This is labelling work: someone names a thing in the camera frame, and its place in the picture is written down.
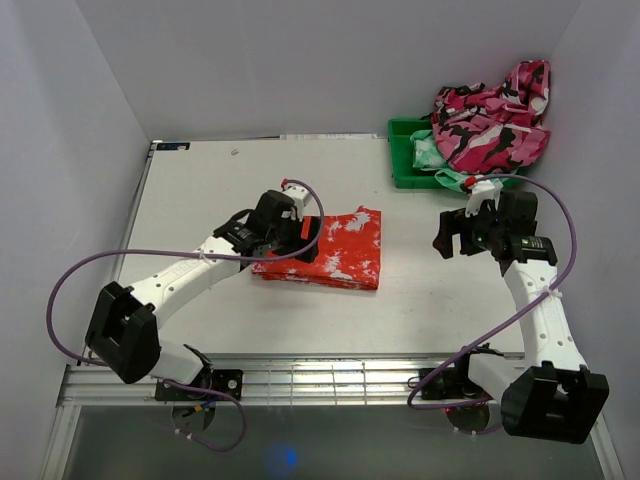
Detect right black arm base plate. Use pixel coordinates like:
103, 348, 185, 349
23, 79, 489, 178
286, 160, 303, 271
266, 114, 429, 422
407, 368, 491, 401

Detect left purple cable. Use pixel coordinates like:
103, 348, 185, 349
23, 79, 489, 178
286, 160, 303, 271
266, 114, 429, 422
46, 178, 326, 453

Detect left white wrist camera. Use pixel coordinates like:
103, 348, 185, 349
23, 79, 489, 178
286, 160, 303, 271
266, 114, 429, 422
281, 179, 312, 222

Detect pink camouflage garment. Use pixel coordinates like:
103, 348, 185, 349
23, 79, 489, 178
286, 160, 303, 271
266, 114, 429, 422
431, 60, 551, 174

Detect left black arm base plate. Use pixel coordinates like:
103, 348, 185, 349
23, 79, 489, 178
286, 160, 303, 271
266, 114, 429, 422
154, 369, 244, 402

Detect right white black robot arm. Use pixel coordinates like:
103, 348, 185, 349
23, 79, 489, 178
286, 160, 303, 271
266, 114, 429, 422
433, 181, 609, 444

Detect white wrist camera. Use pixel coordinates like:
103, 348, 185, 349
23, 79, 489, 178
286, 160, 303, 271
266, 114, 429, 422
462, 176, 503, 218
281, 179, 312, 222

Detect orange white tie-dye trousers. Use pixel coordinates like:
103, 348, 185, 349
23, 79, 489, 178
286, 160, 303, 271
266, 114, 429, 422
251, 206, 382, 291

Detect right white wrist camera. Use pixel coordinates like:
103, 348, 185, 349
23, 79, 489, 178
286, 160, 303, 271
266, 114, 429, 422
462, 176, 503, 218

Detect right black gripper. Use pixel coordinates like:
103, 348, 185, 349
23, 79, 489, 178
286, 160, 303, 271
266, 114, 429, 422
432, 199, 504, 259

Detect green plastic bin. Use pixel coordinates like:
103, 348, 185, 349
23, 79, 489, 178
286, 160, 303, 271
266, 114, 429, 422
387, 117, 527, 191

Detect mint green white garment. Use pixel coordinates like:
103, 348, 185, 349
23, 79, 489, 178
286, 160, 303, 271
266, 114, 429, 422
410, 125, 526, 193

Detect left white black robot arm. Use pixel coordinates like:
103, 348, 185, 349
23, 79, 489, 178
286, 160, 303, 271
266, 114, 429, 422
85, 180, 324, 400

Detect blue label sticker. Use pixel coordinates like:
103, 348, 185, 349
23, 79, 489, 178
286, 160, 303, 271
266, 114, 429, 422
155, 142, 191, 151

